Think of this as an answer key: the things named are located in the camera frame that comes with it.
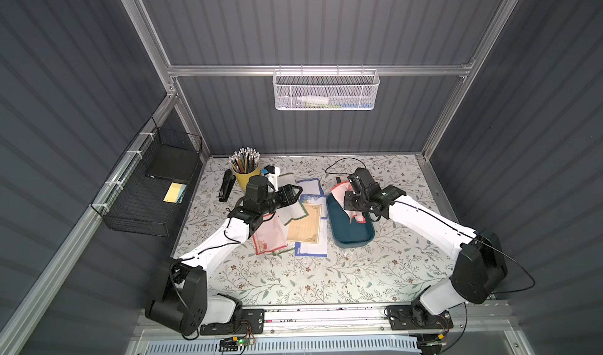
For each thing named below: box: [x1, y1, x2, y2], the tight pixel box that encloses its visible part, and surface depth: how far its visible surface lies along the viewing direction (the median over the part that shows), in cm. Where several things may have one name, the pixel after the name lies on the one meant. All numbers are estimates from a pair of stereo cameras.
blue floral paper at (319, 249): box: [294, 216, 328, 257], surface depth 91 cm
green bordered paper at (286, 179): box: [277, 172, 297, 188], surface depth 114 cm
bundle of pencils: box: [228, 146, 261, 174], surface depth 98 cm
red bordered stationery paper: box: [252, 212, 288, 256], surface depth 93 cm
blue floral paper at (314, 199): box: [299, 193, 327, 209], surface depth 104 cm
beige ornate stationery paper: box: [287, 202, 322, 245], surface depth 96 cm
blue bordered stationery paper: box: [295, 177, 325, 196], surface depth 111 cm
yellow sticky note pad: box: [163, 182, 188, 204], surface depth 77 cm
